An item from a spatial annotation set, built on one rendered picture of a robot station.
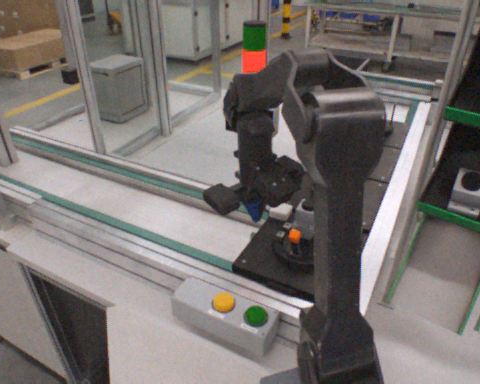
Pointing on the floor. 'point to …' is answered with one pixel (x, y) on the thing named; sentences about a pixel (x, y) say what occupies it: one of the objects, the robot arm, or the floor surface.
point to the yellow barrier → (288, 18)
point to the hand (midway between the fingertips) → (256, 206)
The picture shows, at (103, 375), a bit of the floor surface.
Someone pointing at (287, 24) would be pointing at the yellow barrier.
